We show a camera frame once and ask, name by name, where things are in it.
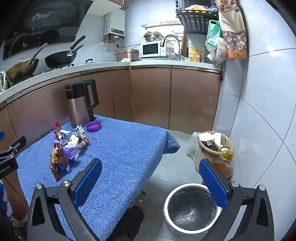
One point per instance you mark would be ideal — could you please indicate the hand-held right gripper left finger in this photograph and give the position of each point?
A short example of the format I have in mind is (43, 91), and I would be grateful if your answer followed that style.
(86, 179)

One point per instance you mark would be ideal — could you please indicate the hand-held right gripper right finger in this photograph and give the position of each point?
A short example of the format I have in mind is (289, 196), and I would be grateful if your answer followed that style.
(211, 180)

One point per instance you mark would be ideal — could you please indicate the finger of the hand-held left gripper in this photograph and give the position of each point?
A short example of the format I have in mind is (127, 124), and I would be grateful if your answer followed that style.
(15, 147)
(1, 134)

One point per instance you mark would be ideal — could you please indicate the purple plastic wrapper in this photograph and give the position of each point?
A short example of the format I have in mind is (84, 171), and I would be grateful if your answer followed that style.
(69, 153)

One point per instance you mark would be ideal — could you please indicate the clear snack wrapper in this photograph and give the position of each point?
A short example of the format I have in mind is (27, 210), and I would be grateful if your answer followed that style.
(82, 141)

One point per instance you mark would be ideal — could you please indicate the white tissue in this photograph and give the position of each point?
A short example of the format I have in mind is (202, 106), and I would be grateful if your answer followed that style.
(72, 140)

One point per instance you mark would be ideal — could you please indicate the silver round bin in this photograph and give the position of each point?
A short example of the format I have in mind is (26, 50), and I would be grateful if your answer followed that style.
(185, 217)

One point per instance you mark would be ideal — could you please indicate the small red packet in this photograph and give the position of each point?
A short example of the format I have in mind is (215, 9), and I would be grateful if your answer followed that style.
(57, 126)

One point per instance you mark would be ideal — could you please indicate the purple plastic lid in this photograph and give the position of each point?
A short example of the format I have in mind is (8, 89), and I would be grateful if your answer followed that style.
(93, 126)

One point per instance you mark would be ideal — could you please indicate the cooking oil bottle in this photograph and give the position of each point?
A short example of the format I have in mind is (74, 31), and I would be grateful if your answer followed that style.
(222, 168)

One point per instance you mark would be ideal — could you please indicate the beige plastic bucket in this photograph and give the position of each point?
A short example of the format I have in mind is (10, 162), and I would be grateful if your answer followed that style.
(204, 155)

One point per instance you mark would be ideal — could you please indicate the blue white cloth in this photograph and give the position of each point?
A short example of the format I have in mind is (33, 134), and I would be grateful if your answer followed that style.
(4, 197)

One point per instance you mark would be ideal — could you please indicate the clear plastic bag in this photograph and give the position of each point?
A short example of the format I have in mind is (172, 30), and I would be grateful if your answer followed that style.
(192, 148)

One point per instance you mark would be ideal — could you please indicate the white paper carton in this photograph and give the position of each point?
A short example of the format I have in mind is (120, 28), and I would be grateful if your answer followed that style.
(209, 139)

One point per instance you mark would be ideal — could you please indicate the blue fluffy towel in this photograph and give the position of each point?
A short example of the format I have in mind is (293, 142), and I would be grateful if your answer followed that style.
(127, 162)

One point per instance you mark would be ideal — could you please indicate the brass wok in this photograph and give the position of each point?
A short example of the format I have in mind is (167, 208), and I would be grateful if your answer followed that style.
(20, 69)

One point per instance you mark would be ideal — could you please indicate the brown black electric kettle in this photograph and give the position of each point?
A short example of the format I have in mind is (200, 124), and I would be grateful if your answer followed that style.
(77, 109)

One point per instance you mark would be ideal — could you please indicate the gas stove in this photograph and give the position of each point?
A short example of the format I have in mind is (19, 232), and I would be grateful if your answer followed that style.
(61, 67)

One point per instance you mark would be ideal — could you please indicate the black wok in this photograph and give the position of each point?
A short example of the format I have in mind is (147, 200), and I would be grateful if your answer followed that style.
(57, 60)

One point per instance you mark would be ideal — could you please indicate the brown kitchen cabinets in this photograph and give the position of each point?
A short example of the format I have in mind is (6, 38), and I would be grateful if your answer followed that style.
(150, 97)

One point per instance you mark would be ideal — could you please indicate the pot lid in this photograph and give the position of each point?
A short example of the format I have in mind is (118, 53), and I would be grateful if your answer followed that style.
(89, 61)

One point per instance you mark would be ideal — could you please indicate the black range hood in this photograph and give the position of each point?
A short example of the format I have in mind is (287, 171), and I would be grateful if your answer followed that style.
(46, 23)

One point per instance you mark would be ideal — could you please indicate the yellow packet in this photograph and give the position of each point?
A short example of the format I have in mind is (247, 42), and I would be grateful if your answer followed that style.
(195, 55)

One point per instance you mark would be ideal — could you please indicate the white hanging plastic bags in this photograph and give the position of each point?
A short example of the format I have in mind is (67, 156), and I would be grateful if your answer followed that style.
(217, 52)

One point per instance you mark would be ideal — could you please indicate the brown rice cooker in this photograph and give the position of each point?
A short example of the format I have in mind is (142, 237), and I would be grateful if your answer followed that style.
(127, 54)

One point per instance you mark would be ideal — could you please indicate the white microwave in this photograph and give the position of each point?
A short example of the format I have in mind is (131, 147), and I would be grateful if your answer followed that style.
(150, 49)

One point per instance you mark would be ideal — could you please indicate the green plastic bag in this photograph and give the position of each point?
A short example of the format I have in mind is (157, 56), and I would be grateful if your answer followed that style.
(212, 34)

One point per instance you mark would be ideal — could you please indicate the steel kitchen faucet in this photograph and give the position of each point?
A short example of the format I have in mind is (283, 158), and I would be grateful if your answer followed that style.
(170, 36)

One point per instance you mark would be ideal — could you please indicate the floral apron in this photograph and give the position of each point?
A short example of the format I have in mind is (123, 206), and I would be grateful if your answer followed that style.
(233, 27)

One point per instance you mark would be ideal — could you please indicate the steel pot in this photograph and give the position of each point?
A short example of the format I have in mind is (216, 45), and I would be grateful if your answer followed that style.
(151, 37)

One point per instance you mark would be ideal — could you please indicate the white water heater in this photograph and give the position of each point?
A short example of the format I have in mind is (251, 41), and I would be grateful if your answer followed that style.
(115, 23)

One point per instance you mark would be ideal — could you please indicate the orange packet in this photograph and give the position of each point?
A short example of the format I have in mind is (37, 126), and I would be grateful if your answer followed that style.
(196, 7)

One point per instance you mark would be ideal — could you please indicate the black wall rack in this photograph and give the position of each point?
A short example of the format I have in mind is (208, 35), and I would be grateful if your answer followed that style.
(196, 20)

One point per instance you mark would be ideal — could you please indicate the wall cabinet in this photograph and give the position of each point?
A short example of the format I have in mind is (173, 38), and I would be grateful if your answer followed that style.
(119, 2)

